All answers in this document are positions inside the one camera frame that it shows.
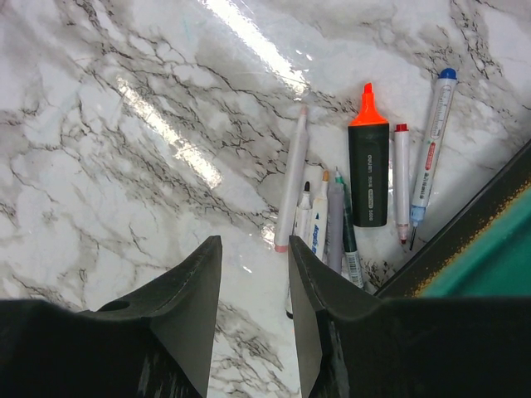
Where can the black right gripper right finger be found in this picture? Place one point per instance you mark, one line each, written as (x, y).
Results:
(352, 344)

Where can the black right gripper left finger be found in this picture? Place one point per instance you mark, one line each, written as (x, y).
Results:
(154, 342)

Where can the green fineliner pen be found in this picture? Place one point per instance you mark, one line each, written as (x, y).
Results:
(349, 242)

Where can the grey purple marker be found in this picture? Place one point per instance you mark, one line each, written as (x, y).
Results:
(335, 227)

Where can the peach cap white marker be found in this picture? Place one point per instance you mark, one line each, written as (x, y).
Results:
(318, 220)

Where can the pink cap white marker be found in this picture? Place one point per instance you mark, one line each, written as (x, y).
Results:
(292, 183)

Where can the black orange highlighter body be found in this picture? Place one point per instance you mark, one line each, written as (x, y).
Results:
(368, 150)

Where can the blue tip thin pen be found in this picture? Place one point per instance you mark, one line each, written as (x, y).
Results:
(430, 150)

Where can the black teal square plate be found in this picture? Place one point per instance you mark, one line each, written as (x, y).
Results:
(483, 251)

